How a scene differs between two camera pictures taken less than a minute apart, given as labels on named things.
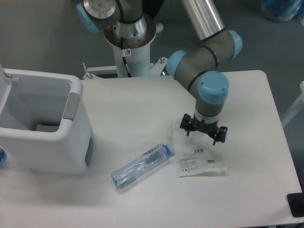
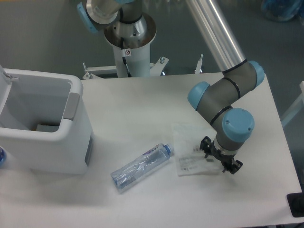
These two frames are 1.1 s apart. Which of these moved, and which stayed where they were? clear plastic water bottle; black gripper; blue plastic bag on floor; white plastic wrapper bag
Moved: black gripper
Stayed: blue plastic bag on floor; clear plastic water bottle; white plastic wrapper bag
